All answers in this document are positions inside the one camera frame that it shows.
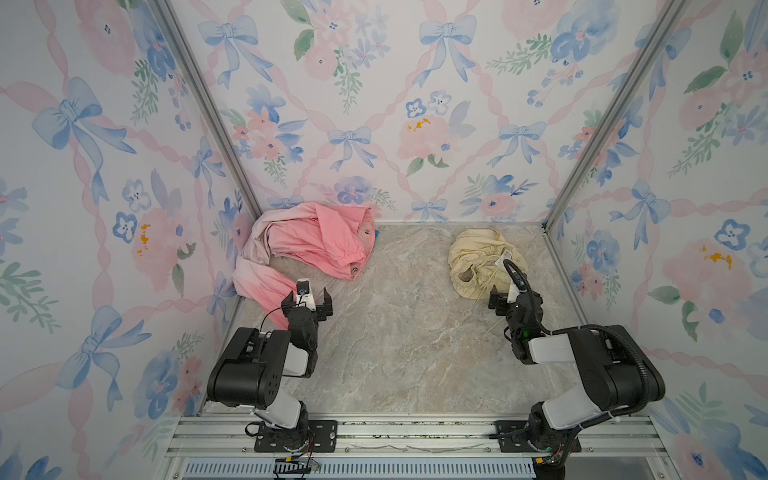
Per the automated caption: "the black mounting plate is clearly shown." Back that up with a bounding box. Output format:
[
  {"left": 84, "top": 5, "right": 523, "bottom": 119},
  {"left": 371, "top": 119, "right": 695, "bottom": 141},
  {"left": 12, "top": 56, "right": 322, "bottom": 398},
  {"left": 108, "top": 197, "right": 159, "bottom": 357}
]
[
  {"left": 489, "top": 420, "right": 570, "bottom": 456},
  {"left": 246, "top": 420, "right": 338, "bottom": 455}
]

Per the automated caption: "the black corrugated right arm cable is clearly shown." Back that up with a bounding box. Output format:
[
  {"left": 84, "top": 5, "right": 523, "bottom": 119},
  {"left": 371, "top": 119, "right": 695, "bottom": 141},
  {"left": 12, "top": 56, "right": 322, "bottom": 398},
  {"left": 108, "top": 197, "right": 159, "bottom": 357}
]
[{"left": 502, "top": 259, "right": 654, "bottom": 421}]

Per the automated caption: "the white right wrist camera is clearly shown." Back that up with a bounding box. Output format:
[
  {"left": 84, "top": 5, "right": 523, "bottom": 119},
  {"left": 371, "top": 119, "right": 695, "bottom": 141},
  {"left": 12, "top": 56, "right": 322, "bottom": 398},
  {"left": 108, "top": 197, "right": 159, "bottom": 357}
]
[{"left": 507, "top": 280, "right": 526, "bottom": 304}]

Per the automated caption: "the beige cloth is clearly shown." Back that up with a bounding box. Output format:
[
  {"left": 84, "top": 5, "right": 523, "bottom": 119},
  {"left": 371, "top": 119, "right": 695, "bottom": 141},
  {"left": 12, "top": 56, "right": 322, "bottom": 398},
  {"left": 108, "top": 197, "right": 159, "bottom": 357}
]
[{"left": 448, "top": 229, "right": 528, "bottom": 300}]

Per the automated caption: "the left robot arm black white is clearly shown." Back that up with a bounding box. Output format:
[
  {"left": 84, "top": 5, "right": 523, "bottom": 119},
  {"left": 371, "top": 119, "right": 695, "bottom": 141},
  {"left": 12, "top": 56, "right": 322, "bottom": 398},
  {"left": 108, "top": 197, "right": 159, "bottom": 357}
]
[{"left": 207, "top": 280, "right": 338, "bottom": 456}]

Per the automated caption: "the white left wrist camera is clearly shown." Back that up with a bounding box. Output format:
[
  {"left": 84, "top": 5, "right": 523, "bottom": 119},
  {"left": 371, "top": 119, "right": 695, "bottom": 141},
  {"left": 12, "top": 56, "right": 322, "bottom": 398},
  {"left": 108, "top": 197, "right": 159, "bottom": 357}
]
[{"left": 295, "top": 279, "right": 316, "bottom": 311}]

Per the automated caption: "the pink cloth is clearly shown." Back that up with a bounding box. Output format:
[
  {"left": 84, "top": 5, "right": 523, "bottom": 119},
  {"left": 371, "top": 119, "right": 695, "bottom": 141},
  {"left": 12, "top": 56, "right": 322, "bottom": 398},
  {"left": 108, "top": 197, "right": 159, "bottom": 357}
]
[{"left": 233, "top": 202, "right": 376, "bottom": 330}]

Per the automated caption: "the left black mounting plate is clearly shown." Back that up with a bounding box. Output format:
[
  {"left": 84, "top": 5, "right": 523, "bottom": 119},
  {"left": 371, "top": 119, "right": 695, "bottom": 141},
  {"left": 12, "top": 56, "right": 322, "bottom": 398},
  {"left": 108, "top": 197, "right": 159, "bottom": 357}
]
[{"left": 246, "top": 420, "right": 338, "bottom": 455}]

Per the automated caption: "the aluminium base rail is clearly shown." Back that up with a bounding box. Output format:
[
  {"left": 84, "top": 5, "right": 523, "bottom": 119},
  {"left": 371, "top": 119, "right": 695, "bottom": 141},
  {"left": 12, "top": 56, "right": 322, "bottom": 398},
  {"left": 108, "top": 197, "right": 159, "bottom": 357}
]
[{"left": 155, "top": 412, "right": 680, "bottom": 479}]

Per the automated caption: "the left aluminium corner post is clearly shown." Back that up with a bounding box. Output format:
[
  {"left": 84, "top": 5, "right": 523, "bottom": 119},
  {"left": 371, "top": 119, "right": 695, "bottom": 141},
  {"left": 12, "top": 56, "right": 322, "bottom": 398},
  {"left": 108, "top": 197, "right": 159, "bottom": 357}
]
[{"left": 148, "top": 0, "right": 262, "bottom": 219}]

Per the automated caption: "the right aluminium corner post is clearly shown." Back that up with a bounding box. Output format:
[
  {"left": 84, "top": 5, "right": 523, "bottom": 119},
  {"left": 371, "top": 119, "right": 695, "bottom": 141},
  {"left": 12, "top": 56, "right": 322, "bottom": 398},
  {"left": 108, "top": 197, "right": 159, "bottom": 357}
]
[{"left": 542, "top": 0, "right": 688, "bottom": 234}]

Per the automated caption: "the aluminium corner post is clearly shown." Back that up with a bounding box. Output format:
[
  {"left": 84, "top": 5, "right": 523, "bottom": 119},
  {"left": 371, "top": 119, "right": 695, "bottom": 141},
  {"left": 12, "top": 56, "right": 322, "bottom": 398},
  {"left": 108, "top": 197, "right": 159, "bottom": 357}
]
[
  {"left": 542, "top": 0, "right": 688, "bottom": 234},
  {"left": 148, "top": 0, "right": 262, "bottom": 219}
]

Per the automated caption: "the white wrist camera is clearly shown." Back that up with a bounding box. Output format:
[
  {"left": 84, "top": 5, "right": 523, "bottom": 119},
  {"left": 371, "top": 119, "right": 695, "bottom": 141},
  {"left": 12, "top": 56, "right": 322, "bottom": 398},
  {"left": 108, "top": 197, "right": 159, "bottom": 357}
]
[
  {"left": 507, "top": 280, "right": 526, "bottom": 304},
  {"left": 295, "top": 279, "right": 316, "bottom": 311}
]

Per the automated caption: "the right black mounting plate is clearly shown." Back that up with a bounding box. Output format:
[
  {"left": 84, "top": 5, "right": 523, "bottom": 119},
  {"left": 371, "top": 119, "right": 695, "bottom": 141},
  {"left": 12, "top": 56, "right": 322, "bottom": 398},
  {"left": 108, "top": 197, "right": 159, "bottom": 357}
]
[{"left": 489, "top": 420, "right": 570, "bottom": 456}]

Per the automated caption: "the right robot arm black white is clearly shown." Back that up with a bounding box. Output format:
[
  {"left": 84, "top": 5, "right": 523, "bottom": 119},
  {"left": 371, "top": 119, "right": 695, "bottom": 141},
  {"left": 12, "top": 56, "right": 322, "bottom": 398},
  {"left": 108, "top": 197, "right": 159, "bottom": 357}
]
[{"left": 488, "top": 288, "right": 665, "bottom": 469}]

